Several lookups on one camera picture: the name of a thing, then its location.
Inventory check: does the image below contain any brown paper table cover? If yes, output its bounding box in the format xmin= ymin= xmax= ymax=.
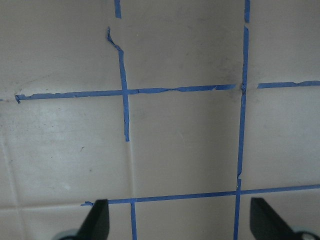
xmin=0 ymin=0 xmax=320 ymax=240

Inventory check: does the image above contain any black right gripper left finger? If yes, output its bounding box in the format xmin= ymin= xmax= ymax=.
xmin=77 ymin=199 xmax=110 ymax=240

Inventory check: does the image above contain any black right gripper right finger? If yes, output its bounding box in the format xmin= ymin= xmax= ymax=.
xmin=249 ymin=197 xmax=297 ymax=240

